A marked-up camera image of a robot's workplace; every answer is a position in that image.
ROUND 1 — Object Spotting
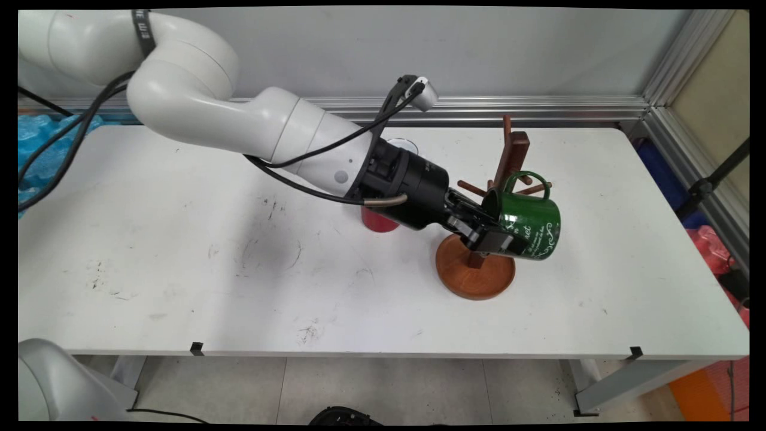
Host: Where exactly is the blue plastic crate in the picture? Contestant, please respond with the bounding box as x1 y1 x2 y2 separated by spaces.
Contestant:
636 139 708 229

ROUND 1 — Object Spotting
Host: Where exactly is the red plastic bag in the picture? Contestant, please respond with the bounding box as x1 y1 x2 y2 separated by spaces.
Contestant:
685 226 750 329

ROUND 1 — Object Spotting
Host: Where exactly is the black velcro strap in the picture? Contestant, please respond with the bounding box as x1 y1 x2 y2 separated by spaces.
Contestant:
132 9 157 57

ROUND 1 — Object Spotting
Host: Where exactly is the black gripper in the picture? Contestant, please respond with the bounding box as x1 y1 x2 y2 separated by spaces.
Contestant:
383 150 516 257

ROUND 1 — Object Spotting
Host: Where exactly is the black floor cable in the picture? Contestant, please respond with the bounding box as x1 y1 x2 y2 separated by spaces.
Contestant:
126 408 210 424

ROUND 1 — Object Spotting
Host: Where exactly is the red ceramic mug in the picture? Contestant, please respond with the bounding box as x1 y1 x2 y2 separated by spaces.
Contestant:
360 205 400 233

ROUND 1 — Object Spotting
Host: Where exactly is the orange plastic crate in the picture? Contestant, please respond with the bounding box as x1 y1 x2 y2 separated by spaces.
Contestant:
668 358 750 423

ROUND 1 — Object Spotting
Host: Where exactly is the short aluminium frame rail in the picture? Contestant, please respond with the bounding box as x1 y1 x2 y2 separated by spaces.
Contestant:
622 107 750 276

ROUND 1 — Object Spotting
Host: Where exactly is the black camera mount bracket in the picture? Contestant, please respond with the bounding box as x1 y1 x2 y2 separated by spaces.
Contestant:
375 74 421 150

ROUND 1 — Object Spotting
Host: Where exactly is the wooden mug tree stand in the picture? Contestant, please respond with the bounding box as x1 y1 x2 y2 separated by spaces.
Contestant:
435 115 552 301

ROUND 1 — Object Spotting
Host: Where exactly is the green mug with white print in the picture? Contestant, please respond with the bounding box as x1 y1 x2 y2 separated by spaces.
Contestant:
482 171 562 261

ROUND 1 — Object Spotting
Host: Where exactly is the blue bubble wrap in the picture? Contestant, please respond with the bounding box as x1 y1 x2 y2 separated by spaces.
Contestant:
18 114 120 219

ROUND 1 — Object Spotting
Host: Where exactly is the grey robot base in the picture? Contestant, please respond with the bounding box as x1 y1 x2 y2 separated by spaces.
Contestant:
18 338 139 423

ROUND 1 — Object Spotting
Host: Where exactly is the black cable with metal sleeve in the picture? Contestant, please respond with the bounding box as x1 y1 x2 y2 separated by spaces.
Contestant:
18 81 409 211

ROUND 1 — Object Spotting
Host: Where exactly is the aluminium corner post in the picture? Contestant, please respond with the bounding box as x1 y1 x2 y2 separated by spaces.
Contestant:
642 9 738 108

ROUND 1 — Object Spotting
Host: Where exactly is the black machine chassis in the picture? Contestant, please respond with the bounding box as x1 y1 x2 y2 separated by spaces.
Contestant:
308 406 384 426

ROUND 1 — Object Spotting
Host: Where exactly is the grey table leg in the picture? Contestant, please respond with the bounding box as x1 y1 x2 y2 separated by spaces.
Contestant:
110 356 147 412
561 359 716 418

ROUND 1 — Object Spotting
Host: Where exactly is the black camera cable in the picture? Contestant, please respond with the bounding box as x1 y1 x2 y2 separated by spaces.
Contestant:
18 75 427 186

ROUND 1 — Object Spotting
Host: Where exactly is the long aluminium frame rail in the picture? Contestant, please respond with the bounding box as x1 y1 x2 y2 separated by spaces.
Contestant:
18 95 652 128

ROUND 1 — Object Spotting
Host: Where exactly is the thin black cable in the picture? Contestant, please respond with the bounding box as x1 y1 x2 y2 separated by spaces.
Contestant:
18 87 75 117

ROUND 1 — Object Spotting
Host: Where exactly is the black tripod stand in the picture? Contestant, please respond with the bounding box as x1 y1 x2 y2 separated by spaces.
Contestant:
675 136 750 221

